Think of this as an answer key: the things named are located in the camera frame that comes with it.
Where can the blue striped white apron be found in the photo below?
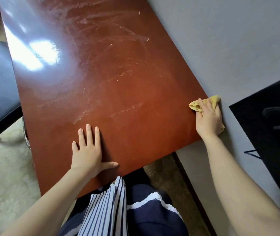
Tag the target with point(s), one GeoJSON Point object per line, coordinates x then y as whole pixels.
{"type": "Point", "coordinates": [105, 211]}

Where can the black television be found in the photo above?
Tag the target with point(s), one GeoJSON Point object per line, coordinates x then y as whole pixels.
{"type": "Point", "coordinates": [272, 125]}

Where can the yellow cleaning cloth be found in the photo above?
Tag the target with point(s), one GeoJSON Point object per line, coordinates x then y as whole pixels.
{"type": "Point", "coordinates": [195, 105]}

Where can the person's left hand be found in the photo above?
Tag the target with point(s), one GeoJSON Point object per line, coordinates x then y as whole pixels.
{"type": "Point", "coordinates": [87, 159]}

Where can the red-brown wooden table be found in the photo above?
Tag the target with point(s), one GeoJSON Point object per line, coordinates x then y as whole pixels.
{"type": "Point", "coordinates": [118, 83]}

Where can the person's right forearm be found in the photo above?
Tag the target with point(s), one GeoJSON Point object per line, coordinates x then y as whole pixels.
{"type": "Point", "coordinates": [243, 194]}

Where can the person's left forearm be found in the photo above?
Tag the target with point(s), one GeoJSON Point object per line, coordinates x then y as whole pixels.
{"type": "Point", "coordinates": [46, 208]}

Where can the person's right hand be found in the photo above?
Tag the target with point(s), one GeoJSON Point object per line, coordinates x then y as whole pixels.
{"type": "Point", "coordinates": [208, 124]}

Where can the navy dress with white trim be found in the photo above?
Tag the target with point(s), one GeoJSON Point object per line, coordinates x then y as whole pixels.
{"type": "Point", "coordinates": [152, 218]}

